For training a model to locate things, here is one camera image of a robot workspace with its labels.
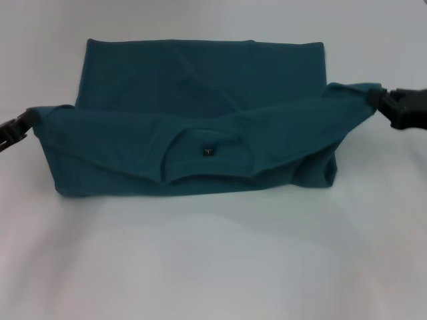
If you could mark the teal blue FREE! t-shirt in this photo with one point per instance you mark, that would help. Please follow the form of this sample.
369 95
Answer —
200 133

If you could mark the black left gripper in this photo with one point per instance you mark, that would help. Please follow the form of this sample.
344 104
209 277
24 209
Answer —
8 135

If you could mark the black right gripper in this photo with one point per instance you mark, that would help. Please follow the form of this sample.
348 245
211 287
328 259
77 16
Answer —
408 110

